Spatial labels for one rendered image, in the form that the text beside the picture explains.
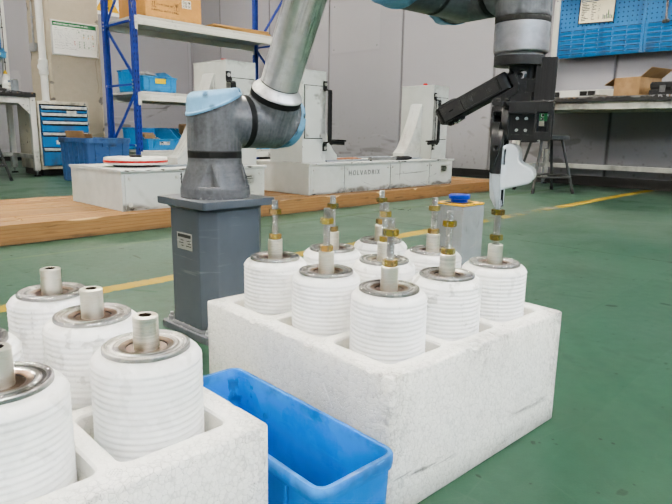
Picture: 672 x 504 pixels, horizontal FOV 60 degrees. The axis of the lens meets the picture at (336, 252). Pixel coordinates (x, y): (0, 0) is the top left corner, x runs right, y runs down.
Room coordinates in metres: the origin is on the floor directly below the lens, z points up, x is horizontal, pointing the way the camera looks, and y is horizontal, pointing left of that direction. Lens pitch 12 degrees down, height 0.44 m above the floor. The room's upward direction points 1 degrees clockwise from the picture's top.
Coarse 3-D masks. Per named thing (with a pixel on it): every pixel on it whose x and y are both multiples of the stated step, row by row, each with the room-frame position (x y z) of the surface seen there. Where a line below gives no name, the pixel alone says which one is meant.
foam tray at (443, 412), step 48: (240, 336) 0.81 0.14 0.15; (288, 336) 0.73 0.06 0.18; (336, 336) 0.72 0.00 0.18; (432, 336) 0.73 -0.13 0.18; (480, 336) 0.73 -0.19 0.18; (528, 336) 0.79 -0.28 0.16; (288, 384) 0.72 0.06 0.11; (336, 384) 0.66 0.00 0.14; (384, 384) 0.60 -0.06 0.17; (432, 384) 0.64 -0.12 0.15; (480, 384) 0.71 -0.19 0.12; (528, 384) 0.80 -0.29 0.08; (384, 432) 0.60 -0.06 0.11; (432, 432) 0.64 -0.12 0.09; (480, 432) 0.72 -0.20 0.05; (528, 432) 0.81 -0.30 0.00; (432, 480) 0.65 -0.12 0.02
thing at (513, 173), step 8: (512, 144) 0.83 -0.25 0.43; (512, 152) 0.83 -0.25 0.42; (512, 160) 0.83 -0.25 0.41; (504, 168) 0.83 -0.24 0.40; (512, 168) 0.83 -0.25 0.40; (520, 168) 0.82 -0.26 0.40; (528, 168) 0.82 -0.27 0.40; (496, 176) 0.82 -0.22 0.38; (504, 176) 0.83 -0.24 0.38; (512, 176) 0.82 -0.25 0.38; (520, 176) 0.82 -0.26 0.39; (528, 176) 0.82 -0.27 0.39; (496, 184) 0.83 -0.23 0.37; (504, 184) 0.83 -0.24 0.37; (512, 184) 0.82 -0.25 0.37; (520, 184) 0.82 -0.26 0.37; (496, 192) 0.83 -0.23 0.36; (496, 200) 0.83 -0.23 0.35; (496, 208) 0.84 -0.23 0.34
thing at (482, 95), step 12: (504, 72) 0.85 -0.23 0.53; (492, 84) 0.85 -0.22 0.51; (504, 84) 0.84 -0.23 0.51; (468, 96) 0.87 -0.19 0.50; (480, 96) 0.86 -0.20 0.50; (492, 96) 0.85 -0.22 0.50; (444, 108) 0.88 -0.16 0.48; (456, 108) 0.87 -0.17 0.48; (468, 108) 0.87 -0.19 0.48; (444, 120) 0.88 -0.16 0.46; (456, 120) 0.88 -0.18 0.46
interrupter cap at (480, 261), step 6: (474, 258) 0.88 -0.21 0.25; (480, 258) 0.88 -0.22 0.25; (486, 258) 0.88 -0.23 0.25; (504, 258) 0.89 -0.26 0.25; (510, 258) 0.88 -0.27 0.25; (474, 264) 0.84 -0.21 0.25; (480, 264) 0.84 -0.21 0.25; (486, 264) 0.84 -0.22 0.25; (504, 264) 0.86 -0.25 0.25; (510, 264) 0.84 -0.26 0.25; (516, 264) 0.84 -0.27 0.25
